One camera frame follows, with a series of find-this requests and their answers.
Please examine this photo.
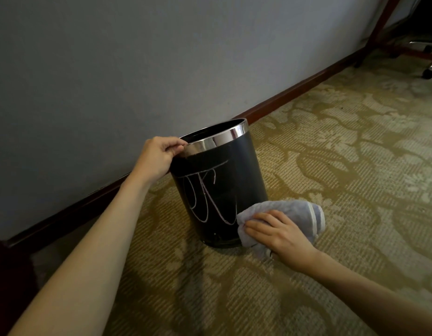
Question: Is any person's left forearm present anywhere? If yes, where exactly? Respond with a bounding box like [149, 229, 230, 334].
[7, 172, 150, 336]

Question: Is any person's right hand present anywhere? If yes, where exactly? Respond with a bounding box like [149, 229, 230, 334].
[244, 210, 321, 275]

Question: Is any black waste bin chrome rim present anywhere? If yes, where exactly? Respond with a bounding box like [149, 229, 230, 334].
[168, 118, 269, 249]

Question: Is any dark red wooden cabinet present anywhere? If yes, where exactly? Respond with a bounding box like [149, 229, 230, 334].
[0, 239, 38, 336]

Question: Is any dark wooden baseboard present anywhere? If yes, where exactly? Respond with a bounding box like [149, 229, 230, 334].
[4, 45, 369, 249]

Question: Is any dark red wooden desk frame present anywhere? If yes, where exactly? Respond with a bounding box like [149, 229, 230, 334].
[354, 0, 432, 69]

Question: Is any person's left hand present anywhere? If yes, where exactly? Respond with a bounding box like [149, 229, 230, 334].
[129, 136, 188, 188]

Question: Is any person's right forearm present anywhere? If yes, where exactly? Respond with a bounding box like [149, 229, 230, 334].
[305, 252, 432, 336]

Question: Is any office chair wheeled base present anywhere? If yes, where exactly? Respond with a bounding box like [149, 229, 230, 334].
[387, 35, 432, 80]

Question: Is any grey cleaning cloth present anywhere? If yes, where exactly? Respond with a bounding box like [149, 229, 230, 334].
[236, 200, 326, 260]

